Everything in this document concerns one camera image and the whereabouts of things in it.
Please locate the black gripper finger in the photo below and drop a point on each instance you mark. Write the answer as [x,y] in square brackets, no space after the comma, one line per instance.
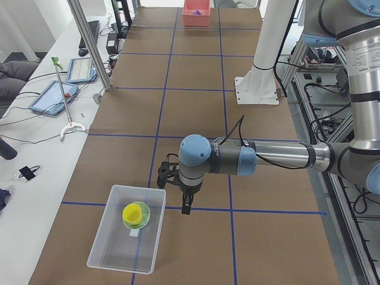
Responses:
[186,204]

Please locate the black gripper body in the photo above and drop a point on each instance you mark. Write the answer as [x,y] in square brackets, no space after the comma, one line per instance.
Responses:
[189,190]

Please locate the yellow plastic cup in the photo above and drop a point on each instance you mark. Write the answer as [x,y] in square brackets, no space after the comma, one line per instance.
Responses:
[132,214]

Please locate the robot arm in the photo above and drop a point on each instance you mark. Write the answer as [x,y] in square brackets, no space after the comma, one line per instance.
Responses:
[354,25]

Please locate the translucent plastic storage box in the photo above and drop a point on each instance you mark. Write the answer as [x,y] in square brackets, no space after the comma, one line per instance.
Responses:
[119,248]

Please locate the blue teach pendant far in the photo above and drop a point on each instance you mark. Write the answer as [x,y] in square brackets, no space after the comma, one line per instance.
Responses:
[81,70]

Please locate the blue teach pendant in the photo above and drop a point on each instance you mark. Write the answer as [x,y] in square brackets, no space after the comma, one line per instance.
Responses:
[81,70]
[50,102]

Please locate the blue teach pendant near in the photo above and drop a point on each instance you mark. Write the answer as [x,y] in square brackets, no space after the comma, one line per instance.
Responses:
[50,102]

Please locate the black power adapter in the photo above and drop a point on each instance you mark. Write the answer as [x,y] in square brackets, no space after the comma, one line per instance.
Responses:
[112,44]

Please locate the pink plastic bin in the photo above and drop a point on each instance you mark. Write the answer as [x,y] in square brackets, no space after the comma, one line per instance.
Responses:
[196,20]

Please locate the reacher grabber tool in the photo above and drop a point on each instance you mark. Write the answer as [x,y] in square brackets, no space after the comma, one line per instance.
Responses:
[70,124]

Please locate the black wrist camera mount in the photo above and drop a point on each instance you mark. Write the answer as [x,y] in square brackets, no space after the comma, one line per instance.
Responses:
[168,172]

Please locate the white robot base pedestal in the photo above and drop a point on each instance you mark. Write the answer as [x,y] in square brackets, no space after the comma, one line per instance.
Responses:
[258,86]

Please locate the aluminium frame post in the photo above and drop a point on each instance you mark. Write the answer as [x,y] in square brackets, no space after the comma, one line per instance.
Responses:
[81,22]

